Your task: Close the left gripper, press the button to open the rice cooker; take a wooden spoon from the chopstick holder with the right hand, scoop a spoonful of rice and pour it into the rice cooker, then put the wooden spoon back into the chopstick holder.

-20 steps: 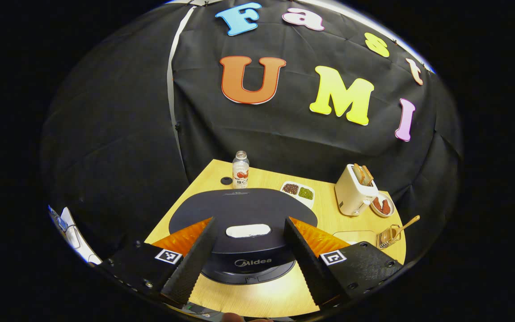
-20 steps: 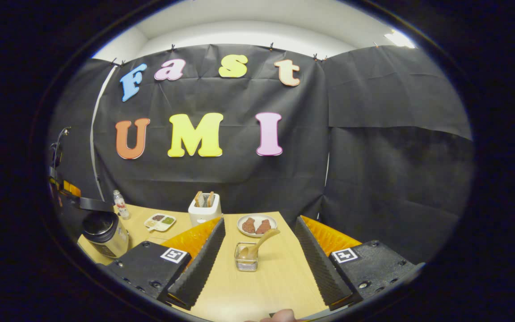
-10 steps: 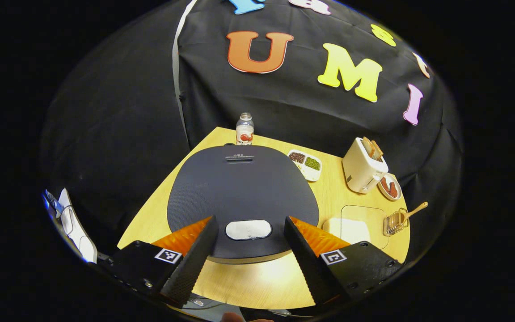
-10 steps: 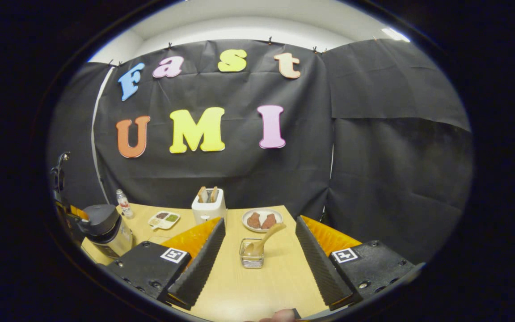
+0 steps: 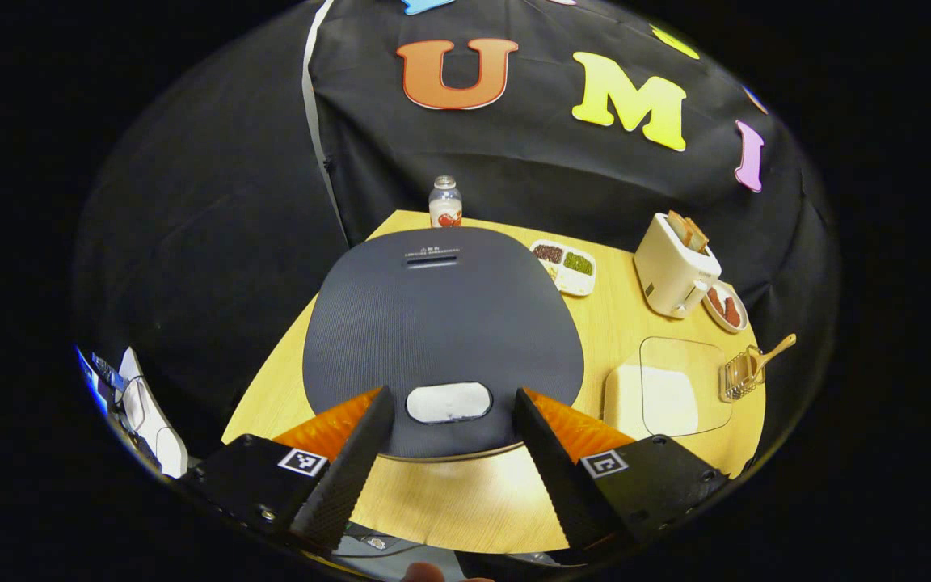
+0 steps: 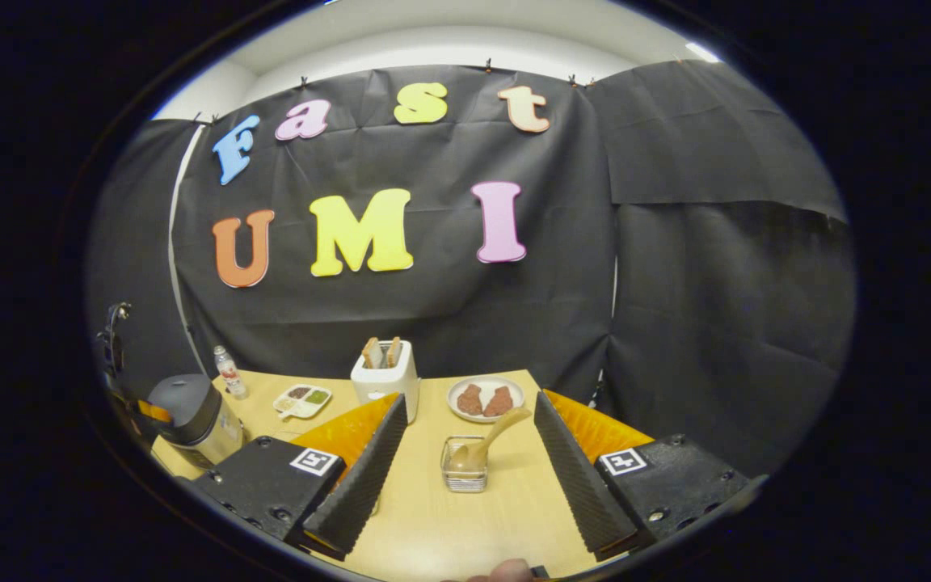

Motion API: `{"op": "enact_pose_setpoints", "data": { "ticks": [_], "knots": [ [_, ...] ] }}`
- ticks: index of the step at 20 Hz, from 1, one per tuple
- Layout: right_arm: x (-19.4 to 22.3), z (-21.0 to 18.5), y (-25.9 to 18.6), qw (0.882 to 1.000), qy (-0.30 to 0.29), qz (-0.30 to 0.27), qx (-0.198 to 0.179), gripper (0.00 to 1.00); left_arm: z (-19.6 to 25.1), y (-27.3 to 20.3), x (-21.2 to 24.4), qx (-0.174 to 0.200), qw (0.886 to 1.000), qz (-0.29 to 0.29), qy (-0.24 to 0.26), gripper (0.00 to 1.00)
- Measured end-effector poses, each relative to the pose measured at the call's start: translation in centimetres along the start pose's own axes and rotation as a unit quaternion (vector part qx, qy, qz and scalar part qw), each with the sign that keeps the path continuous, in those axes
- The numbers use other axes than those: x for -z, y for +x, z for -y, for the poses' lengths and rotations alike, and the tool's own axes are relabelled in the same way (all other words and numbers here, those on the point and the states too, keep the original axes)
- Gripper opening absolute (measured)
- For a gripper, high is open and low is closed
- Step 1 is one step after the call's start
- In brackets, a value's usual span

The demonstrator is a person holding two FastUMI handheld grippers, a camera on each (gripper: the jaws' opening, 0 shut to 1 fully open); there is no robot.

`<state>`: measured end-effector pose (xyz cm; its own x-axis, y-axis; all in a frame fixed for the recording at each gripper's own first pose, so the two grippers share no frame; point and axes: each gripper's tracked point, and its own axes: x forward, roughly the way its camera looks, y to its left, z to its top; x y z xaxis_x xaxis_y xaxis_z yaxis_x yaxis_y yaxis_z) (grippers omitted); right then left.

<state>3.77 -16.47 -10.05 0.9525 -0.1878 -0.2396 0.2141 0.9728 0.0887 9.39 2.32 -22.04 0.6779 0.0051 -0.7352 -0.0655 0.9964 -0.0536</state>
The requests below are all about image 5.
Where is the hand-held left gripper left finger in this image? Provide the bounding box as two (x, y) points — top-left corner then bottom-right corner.
(183, 386), (396, 555)

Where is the clear container of rice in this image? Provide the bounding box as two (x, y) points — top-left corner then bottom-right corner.
(603, 336), (735, 442)

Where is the white sectioned bean dish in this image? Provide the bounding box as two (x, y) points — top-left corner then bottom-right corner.
(530, 239), (597, 297)

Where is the black backdrop cloth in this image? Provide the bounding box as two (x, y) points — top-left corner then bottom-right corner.
(74, 0), (842, 462)

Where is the small clear bottle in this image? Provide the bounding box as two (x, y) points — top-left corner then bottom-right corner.
(428, 175), (464, 229)

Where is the white toaster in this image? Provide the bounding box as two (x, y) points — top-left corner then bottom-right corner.
(634, 212), (722, 319)

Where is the computer monitor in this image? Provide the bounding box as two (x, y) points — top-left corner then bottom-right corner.
(74, 346), (132, 409)

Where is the dark grey rice cooker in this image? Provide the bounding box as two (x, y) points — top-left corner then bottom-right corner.
(301, 226), (585, 463)

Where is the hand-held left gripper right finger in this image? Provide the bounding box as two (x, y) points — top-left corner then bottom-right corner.
(512, 388), (731, 559)

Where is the white round plate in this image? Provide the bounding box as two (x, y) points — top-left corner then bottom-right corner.
(704, 280), (751, 335)

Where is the wooden spoon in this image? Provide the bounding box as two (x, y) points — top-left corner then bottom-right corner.
(731, 333), (798, 389)

